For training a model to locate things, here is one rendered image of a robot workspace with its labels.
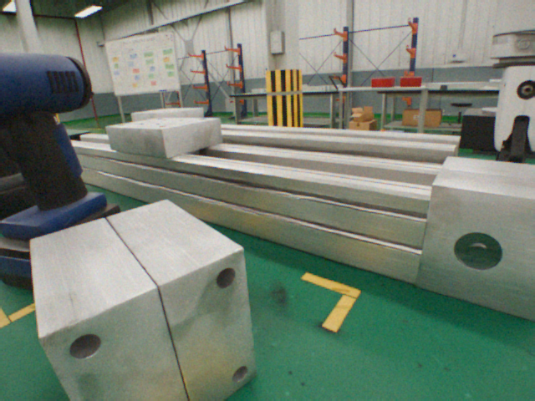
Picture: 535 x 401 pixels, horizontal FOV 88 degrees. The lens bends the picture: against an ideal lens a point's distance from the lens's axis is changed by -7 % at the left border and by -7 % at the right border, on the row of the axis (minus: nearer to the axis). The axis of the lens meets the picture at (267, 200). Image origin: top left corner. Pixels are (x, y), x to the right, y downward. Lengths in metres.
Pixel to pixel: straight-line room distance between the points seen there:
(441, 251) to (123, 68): 6.43
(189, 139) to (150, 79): 5.73
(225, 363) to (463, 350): 0.16
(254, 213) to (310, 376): 0.19
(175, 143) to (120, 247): 0.28
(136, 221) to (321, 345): 0.15
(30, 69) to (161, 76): 5.71
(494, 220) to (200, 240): 0.20
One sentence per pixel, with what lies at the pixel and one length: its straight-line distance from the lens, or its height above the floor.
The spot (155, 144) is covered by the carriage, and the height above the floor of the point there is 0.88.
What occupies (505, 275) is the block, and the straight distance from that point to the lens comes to 0.28.
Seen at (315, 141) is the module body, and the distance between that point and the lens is 0.49.
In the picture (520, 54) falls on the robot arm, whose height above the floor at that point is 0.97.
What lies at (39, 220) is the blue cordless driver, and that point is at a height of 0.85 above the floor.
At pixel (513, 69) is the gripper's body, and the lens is 0.44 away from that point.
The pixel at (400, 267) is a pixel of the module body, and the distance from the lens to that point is 0.29.
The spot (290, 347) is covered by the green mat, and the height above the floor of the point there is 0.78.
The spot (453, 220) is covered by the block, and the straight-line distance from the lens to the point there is 0.26.
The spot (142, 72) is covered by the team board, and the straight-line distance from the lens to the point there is 6.27.
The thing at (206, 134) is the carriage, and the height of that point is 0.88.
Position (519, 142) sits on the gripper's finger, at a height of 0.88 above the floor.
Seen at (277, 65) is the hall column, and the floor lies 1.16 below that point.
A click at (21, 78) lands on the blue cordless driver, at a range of 0.33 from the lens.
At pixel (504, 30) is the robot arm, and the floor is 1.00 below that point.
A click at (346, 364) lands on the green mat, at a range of 0.22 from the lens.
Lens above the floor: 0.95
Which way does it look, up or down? 22 degrees down
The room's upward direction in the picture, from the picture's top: 4 degrees counter-clockwise
